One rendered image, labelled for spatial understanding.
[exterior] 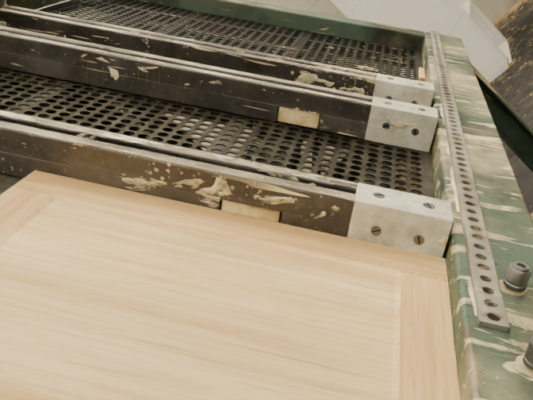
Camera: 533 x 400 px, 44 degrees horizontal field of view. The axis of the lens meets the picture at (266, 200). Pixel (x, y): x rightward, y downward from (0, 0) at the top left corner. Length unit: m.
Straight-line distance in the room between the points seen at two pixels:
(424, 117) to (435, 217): 0.44
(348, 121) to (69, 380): 0.82
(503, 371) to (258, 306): 0.25
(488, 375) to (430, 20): 4.10
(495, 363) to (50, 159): 0.62
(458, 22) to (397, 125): 3.41
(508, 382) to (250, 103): 0.81
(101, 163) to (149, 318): 0.30
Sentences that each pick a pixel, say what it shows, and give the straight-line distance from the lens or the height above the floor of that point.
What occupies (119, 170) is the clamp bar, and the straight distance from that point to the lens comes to 0.90.
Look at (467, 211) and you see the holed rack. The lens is 0.93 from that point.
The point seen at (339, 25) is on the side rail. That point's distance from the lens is 2.19.
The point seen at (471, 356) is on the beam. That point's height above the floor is 0.91.
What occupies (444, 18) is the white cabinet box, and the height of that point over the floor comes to 0.54.
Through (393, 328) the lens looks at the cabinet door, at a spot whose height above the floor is 0.94.
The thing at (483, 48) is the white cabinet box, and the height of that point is 0.21.
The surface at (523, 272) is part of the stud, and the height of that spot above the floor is 0.87.
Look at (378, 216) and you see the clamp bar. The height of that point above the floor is 0.99.
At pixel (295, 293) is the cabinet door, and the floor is 1.03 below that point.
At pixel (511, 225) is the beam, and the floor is 0.84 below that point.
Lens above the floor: 1.24
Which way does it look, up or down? 9 degrees down
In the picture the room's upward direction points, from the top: 46 degrees counter-clockwise
